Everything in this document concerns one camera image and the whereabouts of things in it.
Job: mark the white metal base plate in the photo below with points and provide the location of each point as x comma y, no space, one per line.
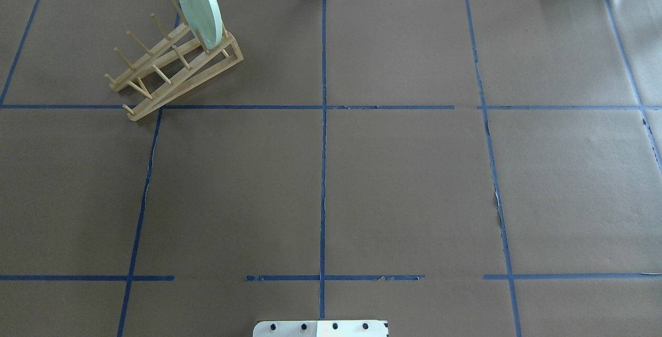
321,328

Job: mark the wooden plate rack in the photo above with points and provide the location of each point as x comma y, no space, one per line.
178,63

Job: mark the brown paper table cover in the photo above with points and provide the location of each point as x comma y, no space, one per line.
454,167

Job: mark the light green plate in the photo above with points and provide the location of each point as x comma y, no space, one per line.
205,17

